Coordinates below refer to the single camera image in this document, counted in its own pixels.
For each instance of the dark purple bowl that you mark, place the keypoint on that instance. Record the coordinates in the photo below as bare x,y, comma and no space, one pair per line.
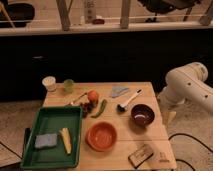
142,115

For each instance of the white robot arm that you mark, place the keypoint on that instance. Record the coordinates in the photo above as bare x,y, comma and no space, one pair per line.
185,83

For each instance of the grey blue cloth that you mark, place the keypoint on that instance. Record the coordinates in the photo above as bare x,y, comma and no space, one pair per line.
118,91

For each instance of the green chili pepper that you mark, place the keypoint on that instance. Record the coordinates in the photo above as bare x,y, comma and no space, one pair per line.
101,109

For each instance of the orange fruit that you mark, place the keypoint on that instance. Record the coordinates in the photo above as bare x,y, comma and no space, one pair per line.
92,95

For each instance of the dark grape bunch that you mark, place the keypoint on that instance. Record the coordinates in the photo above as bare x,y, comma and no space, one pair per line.
88,107

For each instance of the green cup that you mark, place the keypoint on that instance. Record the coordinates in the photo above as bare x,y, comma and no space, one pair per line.
68,85

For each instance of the orange bowl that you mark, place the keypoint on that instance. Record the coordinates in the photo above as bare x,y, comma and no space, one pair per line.
101,137

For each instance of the white cup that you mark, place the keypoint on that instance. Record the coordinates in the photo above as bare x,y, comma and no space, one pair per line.
49,83

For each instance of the yellow corn cob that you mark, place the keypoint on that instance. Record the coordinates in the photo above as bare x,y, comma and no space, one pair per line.
66,140

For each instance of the dark red small object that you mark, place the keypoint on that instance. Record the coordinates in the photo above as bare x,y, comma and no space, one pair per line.
98,21

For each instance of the green plastic tray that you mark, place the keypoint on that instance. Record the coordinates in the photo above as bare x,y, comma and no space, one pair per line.
50,120

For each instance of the black wooden block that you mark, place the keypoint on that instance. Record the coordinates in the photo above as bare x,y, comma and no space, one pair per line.
140,155

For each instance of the blue sponge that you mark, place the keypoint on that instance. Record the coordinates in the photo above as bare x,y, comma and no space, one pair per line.
45,140

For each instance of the black office chair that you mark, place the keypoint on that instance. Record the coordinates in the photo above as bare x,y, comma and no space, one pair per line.
166,6

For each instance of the dark chair left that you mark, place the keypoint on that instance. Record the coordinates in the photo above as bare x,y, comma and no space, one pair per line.
20,13

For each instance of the white handled brush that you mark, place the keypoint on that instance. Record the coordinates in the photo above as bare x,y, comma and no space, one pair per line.
122,107

